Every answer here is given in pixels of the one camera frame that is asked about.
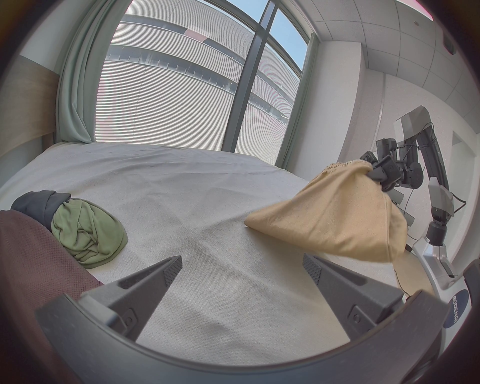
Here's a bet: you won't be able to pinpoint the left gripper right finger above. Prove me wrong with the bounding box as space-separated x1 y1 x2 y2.
302 253 406 343

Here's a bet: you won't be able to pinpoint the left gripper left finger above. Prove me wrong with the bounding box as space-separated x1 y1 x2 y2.
80 255 184 343

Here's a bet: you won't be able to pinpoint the tan shorts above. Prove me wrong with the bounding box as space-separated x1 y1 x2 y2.
244 160 409 263

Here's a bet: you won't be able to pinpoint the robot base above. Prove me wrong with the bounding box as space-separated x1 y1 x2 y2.
392 189 474 338

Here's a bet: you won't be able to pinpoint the bed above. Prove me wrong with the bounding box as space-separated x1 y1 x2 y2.
0 56 436 370

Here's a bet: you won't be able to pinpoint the grey-green curtain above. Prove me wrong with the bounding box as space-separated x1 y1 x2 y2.
275 32 320 177
56 0 133 145

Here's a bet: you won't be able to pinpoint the green garment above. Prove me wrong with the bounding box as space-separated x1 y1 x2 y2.
51 199 129 269

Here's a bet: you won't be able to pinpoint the dark brown shorts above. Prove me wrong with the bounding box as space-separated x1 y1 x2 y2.
0 209 103 361

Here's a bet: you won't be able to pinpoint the black garment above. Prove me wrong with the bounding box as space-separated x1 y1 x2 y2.
10 190 72 233

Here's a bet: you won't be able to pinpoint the window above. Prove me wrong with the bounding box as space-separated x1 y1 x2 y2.
94 0 312 166

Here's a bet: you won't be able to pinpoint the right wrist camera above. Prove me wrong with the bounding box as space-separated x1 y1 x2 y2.
376 138 398 157

